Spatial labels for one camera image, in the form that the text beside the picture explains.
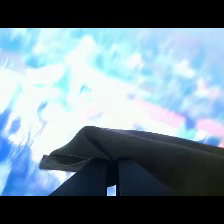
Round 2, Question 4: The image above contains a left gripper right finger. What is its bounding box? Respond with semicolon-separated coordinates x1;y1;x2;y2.
117;159;174;197

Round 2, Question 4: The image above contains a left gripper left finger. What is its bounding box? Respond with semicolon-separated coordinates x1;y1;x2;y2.
49;158;109;197

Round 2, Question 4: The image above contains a dark grey garment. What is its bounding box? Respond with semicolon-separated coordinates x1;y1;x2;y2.
39;125;224;197

